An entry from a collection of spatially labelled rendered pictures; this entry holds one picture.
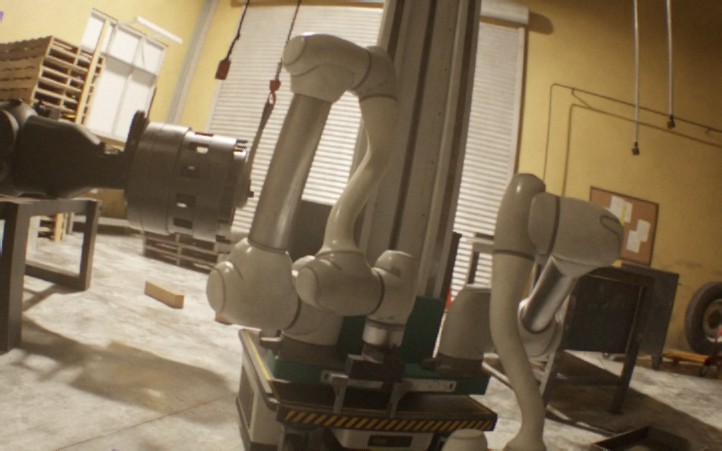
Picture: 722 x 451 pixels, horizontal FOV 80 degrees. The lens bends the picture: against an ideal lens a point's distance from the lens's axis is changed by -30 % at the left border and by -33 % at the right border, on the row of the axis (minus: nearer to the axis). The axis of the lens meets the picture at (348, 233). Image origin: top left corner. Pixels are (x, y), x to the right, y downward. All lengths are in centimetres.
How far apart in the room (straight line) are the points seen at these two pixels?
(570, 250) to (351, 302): 48
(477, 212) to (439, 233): 598
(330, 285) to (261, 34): 842
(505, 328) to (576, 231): 25
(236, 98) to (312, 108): 787
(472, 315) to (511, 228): 57
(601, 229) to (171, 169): 199
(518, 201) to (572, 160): 676
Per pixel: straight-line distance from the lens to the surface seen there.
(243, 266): 141
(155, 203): 271
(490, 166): 787
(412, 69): 189
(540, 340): 168
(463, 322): 170
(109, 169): 292
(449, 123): 185
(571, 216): 119
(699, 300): 747
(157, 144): 274
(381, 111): 145
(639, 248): 799
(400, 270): 130
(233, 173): 272
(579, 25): 865
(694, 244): 830
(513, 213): 119
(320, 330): 155
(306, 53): 136
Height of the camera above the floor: 79
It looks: 1 degrees down
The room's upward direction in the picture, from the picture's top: 11 degrees clockwise
